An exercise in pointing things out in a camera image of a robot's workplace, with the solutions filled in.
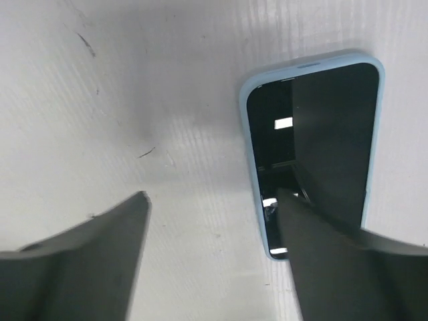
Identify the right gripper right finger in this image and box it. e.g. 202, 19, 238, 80
278, 189, 427, 320

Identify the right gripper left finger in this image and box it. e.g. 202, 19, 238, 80
1, 191, 150, 320

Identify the phone blue case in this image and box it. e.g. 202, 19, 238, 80
239, 49, 385, 261

